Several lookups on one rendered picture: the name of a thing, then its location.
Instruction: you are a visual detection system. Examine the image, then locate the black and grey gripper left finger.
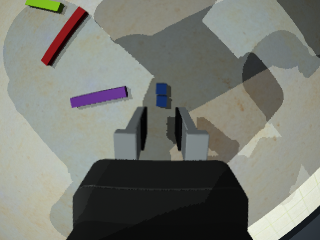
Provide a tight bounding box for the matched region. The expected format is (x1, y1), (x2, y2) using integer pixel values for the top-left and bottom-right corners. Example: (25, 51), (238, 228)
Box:
(113, 107), (147, 160)

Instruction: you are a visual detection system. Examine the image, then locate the purple rod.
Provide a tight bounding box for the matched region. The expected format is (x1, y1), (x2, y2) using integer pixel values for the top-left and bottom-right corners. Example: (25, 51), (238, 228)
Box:
(70, 86), (128, 108)

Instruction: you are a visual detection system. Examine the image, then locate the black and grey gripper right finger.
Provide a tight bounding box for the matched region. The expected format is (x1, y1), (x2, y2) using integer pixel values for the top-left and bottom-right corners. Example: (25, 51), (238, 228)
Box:
(175, 107), (210, 161)

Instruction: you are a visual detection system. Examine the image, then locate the dark red rod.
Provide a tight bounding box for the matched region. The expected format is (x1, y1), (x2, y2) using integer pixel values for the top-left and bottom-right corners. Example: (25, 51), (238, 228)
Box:
(41, 7), (89, 66)

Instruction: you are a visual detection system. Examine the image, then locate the small blue cube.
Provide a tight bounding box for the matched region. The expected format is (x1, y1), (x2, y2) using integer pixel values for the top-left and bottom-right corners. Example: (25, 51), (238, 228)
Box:
(156, 95), (167, 107)
(156, 83), (167, 95)

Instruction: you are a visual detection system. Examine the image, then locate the lime green rod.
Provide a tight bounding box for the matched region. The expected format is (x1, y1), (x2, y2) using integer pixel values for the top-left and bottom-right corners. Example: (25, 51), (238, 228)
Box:
(25, 0), (64, 13)

